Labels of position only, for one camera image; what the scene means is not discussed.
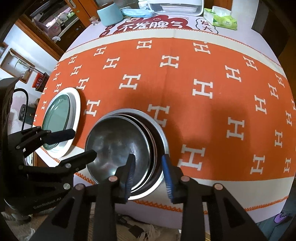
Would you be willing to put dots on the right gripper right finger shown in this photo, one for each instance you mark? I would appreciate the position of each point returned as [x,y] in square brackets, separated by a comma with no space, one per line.
[227,218]

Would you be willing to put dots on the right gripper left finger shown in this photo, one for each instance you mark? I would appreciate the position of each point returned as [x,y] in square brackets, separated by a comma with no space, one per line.
[70,219]

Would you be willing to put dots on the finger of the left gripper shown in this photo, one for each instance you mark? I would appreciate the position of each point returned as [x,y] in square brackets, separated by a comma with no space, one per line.
[76,159]
[27,141]

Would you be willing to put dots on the green plate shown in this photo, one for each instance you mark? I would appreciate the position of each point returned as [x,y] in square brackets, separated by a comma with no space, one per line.
[57,115]

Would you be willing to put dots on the large white plate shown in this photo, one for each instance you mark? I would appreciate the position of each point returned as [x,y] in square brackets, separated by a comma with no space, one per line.
[75,107]

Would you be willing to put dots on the small steel bowl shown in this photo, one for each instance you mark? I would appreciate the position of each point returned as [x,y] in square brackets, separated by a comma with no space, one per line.
[114,138]

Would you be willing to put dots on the large steel bowl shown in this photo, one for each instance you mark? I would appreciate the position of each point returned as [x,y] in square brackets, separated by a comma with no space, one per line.
[161,145]

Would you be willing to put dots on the pink steel bowl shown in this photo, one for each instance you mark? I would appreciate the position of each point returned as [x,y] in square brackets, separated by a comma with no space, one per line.
[152,160]

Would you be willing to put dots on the red basket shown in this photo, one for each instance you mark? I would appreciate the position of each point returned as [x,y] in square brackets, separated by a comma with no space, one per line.
[38,80]

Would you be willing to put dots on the orange H pattern tablecloth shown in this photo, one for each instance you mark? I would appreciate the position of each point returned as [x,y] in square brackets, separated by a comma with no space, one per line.
[226,108]

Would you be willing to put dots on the small glass jar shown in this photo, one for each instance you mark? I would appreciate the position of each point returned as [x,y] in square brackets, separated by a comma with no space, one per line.
[94,20]

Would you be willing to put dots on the teal canister brown lid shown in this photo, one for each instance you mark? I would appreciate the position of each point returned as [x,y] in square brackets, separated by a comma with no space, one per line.
[110,14]

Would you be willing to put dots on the blue face mask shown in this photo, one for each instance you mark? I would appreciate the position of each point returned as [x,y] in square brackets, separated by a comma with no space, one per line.
[137,13]

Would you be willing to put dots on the white storage box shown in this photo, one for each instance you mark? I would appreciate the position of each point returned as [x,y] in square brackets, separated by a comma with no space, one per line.
[174,7]

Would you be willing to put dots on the green tissue pack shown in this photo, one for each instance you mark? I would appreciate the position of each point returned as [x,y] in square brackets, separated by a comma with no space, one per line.
[220,17]

